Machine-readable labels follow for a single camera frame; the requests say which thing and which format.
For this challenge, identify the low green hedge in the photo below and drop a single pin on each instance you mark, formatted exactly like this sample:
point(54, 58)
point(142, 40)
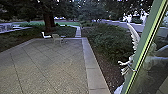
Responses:
point(30, 35)

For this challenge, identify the green framed glass door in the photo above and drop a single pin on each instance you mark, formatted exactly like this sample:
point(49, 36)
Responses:
point(150, 56)

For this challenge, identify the large dark tree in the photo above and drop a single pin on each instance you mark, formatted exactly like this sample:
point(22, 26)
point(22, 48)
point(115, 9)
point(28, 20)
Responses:
point(49, 18)

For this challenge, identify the white patio chair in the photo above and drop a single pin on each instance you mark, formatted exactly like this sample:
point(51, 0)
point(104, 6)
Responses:
point(45, 35)

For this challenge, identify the dark green shrub bed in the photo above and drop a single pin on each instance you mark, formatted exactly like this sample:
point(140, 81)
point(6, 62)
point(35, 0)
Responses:
point(110, 41)

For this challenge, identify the grey metal patio chair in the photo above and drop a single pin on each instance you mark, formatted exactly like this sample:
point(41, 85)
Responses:
point(58, 38)

